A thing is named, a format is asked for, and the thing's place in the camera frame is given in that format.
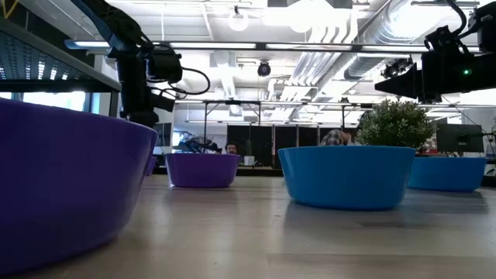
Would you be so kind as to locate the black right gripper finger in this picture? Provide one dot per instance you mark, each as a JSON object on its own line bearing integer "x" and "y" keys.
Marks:
{"x": 408, "y": 91}
{"x": 407, "y": 75}

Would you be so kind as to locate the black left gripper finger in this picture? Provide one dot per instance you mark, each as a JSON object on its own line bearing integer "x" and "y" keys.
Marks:
{"x": 141, "y": 112}
{"x": 162, "y": 102}

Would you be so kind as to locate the purple plastic mini bowl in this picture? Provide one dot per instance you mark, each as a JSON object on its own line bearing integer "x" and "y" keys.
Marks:
{"x": 151, "y": 166}
{"x": 58, "y": 174}
{"x": 201, "y": 172}

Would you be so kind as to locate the blue plastic mini bowl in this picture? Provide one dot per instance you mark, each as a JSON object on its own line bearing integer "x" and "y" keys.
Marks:
{"x": 345, "y": 178}
{"x": 449, "y": 174}

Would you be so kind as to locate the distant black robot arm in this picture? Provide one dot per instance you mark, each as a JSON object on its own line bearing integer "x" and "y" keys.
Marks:
{"x": 197, "y": 145}

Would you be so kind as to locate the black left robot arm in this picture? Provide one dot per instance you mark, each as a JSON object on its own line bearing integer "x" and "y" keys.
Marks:
{"x": 112, "y": 27}

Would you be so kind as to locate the black ceiling spotlight cluster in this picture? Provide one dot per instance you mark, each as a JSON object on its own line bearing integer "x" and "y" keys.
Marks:
{"x": 395, "y": 69}

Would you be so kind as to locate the artificial potted green plant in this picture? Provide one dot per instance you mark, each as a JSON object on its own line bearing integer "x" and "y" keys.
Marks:
{"x": 395, "y": 124}

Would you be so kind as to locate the black computer monitor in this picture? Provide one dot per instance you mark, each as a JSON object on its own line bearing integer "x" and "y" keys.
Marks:
{"x": 459, "y": 137}

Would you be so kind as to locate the overhead light bar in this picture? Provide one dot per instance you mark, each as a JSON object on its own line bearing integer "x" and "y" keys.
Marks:
{"x": 213, "y": 45}

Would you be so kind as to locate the person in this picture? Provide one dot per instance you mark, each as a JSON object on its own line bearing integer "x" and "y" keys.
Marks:
{"x": 335, "y": 138}
{"x": 231, "y": 148}

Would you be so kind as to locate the small white cup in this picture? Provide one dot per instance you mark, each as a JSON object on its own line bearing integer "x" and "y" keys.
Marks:
{"x": 249, "y": 160}

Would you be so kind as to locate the black perforated metal shelf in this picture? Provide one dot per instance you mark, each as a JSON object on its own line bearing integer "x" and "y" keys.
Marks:
{"x": 23, "y": 62}

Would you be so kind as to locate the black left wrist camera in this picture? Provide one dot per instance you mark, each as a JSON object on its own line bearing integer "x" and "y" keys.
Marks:
{"x": 164, "y": 66}

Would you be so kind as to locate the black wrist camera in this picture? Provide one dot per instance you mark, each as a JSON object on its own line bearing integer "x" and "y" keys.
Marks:
{"x": 164, "y": 66}
{"x": 443, "y": 40}

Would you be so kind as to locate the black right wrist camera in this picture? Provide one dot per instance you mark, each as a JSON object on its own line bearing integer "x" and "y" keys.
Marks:
{"x": 443, "y": 40}

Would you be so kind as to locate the black metal frame stand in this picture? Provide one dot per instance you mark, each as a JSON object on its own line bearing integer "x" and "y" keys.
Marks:
{"x": 232, "y": 102}

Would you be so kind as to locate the black round ceiling camera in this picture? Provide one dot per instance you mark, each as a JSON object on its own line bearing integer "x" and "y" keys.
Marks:
{"x": 264, "y": 69}

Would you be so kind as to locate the black aluminium table frame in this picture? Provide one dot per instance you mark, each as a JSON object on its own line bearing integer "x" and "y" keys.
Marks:
{"x": 259, "y": 171}

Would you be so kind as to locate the black partition wall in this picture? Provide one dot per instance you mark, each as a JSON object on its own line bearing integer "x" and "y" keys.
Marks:
{"x": 286, "y": 143}

